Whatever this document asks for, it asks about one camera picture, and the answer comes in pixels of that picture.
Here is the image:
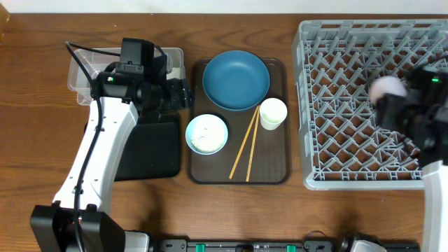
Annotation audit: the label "clear plastic bin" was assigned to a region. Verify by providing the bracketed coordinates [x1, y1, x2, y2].
[66, 47, 186, 106]

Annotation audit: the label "right wooden chopstick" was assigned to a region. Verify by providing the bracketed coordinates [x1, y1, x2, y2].
[246, 105, 260, 182]

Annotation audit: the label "light blue bowl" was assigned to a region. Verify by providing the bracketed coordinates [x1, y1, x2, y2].
[185, 114, 228, 155]

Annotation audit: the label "wooden chopstick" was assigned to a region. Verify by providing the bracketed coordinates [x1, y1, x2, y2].
[246, 105, 260, 182]
[229, 106, 260, 179]

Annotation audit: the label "food crumbs in bowl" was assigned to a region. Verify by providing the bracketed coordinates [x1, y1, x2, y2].
[191, 123, 225, 153]

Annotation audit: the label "dark blue plate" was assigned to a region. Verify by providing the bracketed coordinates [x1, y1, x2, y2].
[202, 50, 270, 111]

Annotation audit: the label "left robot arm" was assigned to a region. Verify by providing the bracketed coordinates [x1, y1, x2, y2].
[30, 96, 181, 251]

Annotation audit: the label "pink cup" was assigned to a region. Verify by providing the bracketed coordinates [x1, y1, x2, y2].
[369, 76, 407, 105]

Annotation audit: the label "black bin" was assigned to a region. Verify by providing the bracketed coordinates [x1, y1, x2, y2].
[83, 113, 182, 182]

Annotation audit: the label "grey dishwasher rack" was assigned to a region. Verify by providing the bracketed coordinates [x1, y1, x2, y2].
[292, 19, 447, 190]

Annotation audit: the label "green cup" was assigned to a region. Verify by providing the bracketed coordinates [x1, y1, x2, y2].
[260, 98, 288, 130]

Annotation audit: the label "white napkin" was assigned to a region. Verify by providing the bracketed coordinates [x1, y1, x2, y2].
[167, 56, 181, 80]

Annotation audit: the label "left wooden chopstick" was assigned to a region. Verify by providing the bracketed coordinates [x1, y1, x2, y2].
[229, 106, 260, 179]

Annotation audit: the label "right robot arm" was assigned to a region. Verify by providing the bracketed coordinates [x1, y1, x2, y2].
[369, 64, 447, 252]

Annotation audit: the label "brown serving tray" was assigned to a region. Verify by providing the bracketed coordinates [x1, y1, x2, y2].
[186, 58, 291, 185]

